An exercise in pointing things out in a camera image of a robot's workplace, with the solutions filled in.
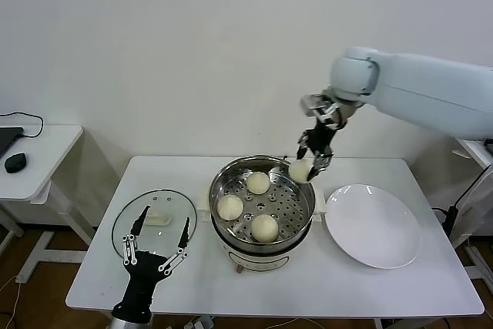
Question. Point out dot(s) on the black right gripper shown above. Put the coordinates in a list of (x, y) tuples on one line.
[(322, 136)]

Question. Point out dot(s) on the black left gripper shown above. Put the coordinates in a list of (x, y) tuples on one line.
[(144, 271)]

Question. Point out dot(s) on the white steamed baozi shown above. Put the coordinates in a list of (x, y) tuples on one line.
[(264, 227), (230, 207), (257, 182), (299, 170)]

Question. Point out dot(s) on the round glass pot lid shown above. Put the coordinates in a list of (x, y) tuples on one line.
[(161, 202)]

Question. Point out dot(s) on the black computer mouse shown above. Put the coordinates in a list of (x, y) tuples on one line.
[(15, 162)]

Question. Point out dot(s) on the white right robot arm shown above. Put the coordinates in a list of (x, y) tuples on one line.
[(423, 82)]

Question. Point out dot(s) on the perforated steel steamer basket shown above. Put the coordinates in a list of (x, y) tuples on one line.
[(227, 178)]

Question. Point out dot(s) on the steel steamer pot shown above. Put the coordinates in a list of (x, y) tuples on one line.
[(254, 261)]

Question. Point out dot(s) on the white oval plate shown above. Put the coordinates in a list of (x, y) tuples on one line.
[(369, 225)]

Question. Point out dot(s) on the white side table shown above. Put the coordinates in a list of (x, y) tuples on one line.
[(54, 152)]

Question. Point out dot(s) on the black power adapter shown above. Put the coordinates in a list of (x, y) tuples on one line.
[(451, 220)]

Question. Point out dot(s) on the dark laptop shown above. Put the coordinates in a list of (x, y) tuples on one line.
[(7, 138)]

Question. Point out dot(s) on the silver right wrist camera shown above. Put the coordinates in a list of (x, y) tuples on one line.
[(314, 102)]

